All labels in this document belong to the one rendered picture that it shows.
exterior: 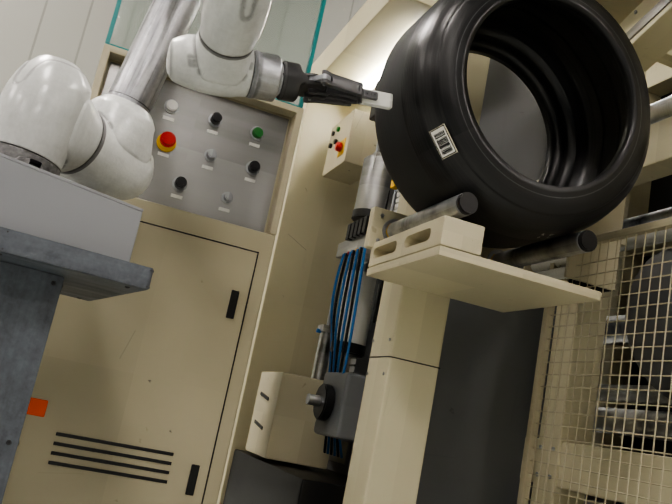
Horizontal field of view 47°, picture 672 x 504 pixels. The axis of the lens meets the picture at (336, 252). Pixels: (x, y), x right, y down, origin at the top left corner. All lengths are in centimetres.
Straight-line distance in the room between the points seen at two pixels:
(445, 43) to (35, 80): 80
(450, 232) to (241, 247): 74
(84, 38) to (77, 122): 295
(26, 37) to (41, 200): 313
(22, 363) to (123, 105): 60
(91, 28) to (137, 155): 288
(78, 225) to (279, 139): 89
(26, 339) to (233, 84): 59
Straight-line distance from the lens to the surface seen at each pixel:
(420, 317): 183
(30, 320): 150
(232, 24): 137
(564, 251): 168
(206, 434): 201
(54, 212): 144
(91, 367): 197
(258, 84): 149
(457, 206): 150
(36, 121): 160
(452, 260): 148
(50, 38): 455
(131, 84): 181
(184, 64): 146
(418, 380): 183
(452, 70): 155
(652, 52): 212
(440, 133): 151
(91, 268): 139
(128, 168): 176
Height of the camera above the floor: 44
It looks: 12 degrees up
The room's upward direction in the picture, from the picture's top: 11 degrees clockwise
